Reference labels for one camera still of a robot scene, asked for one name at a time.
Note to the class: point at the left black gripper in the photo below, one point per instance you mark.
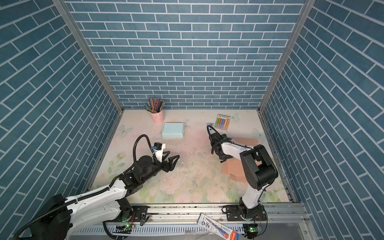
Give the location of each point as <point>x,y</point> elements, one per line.
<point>171,166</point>

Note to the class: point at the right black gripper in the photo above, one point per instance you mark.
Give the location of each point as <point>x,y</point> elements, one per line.
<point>224,158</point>

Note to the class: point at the mint green paper box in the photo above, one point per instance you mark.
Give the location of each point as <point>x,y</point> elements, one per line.
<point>172,130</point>

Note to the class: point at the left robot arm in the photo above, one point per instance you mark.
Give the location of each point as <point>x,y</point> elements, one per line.
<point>60,217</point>

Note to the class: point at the white red toothpaste box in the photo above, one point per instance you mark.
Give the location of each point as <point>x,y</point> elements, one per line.
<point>217,228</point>

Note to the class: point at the clear case of markers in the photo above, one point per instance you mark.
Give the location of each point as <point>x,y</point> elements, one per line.
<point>222,122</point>

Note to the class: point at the pink pencil cup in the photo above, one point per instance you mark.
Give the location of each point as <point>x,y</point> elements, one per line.
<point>158,117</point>

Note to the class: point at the bundle of coloured pencils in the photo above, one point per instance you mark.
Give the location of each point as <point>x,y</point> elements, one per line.
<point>155,105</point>

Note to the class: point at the left green circuit board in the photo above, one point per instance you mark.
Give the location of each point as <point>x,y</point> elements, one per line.
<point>123,229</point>

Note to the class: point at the green circuit board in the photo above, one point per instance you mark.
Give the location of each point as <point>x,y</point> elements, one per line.
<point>123,229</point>
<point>251,231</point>

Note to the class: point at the right green circuit board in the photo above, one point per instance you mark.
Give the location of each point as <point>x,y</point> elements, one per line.
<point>251,231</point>

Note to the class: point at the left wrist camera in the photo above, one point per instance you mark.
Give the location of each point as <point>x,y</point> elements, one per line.
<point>158,149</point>

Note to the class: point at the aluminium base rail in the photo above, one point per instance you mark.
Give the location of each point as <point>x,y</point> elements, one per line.
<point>286,221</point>

